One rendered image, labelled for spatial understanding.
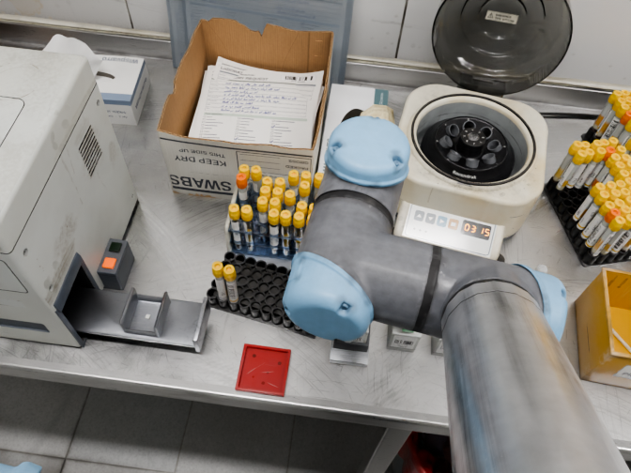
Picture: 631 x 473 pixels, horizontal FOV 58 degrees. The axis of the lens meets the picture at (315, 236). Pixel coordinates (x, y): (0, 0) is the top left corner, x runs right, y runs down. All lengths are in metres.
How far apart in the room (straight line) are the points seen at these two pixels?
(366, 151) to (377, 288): 0.12
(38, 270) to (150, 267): 0.24
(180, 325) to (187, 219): 0.21
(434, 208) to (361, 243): 0.47
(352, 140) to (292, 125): 0.51
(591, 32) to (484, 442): 0.98
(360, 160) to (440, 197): 0.42
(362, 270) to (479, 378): 0.17
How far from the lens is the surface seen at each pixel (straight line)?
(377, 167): 0.49
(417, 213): 0.92
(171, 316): 0.84
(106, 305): 0.87
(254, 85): 1.08
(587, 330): 0.92
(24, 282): 0.74
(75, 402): 1.84
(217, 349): 0.85
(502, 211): 0.91
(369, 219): 0.48
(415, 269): 0.46
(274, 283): 0.86
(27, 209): 0.70
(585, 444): 0.26
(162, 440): 1.74
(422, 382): 0.85
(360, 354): 0.83
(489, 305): 0.39
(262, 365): 0.83
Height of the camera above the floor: 1.65
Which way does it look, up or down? 56 degrees down
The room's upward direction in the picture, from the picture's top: 4 degrees clockwise
